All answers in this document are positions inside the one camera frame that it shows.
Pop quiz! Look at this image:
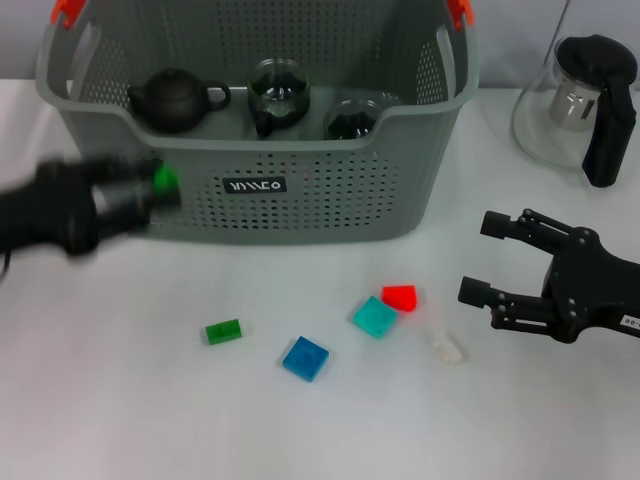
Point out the green plastic block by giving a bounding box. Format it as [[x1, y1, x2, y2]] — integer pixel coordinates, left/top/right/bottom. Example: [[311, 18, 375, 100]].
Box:
[[204, 319, 242, 347], [152, 162, 181, 199]]

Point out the glass pitcher black handle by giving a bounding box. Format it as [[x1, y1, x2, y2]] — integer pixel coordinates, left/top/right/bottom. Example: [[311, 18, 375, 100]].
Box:
[[510, 33, 640, 189]]

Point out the grey-green perforated storage bin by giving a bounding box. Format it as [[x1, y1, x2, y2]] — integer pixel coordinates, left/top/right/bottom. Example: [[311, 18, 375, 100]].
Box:
[[34, 0, 481, 246]]

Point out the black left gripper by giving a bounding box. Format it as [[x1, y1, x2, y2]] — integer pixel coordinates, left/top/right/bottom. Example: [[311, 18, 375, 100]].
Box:
[[0, 157, 182, 259]]

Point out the orange-red flat block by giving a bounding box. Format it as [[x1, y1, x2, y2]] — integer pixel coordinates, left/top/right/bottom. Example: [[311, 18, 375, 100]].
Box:
[[381, 284, 419, 314]]

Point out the glass teacup black sleeve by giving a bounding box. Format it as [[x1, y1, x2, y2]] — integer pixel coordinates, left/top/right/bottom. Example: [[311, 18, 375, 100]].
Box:
[[247, 58, 312, 141], [322, 98, 384, 142]]

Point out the teal square block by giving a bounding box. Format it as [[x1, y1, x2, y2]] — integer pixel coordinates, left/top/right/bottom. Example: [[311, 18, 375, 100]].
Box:
[[352, 295, 400, 341]]

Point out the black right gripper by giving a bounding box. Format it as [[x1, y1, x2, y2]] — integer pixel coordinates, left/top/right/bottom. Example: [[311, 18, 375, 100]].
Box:
[[457, 207, 640, 345]]

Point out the white plastic block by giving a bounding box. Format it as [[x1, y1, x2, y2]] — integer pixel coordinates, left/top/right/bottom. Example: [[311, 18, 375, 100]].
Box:
[[427, 329, 465, 367]]

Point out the blue square block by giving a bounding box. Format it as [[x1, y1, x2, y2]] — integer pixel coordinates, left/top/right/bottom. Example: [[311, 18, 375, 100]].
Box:
[[282, 335, 330, 384]]

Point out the black clay teapot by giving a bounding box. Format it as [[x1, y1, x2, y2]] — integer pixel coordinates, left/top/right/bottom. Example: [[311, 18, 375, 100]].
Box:
[[127, 68, 233, 134]]

